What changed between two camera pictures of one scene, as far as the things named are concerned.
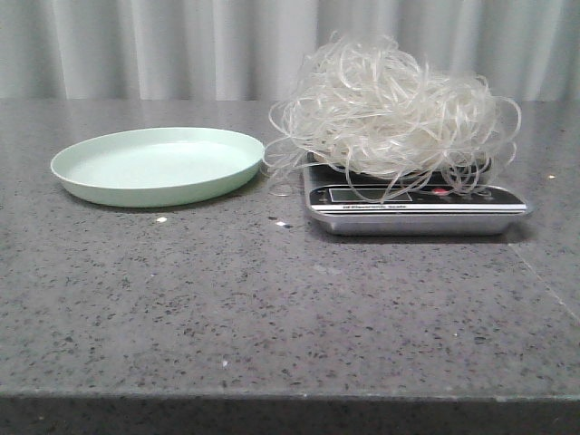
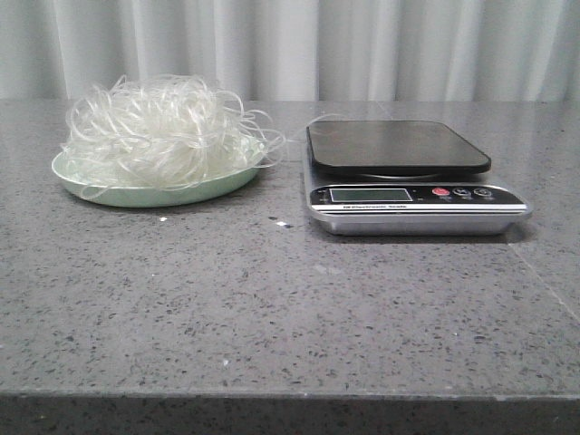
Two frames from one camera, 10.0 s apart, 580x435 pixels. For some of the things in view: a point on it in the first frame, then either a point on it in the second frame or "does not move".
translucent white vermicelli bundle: x=389 y=122 -> x=174 y=131
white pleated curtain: x=247 y=50 does not move
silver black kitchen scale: x=349 y=200 does not move
